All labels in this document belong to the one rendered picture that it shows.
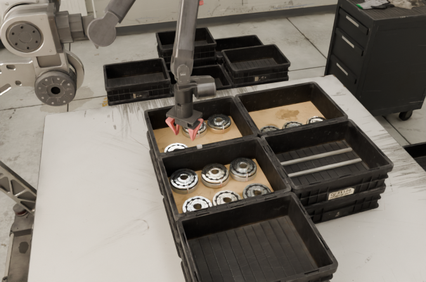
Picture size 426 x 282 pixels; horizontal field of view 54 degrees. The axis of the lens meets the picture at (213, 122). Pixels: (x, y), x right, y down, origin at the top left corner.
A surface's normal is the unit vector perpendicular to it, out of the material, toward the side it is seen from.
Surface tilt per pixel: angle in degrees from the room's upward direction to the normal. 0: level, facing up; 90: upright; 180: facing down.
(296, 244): 0
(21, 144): 0
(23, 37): 90
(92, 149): 0
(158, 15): 90
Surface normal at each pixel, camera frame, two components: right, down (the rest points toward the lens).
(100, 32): 0.23, 0.26
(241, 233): 0.00, -0.79
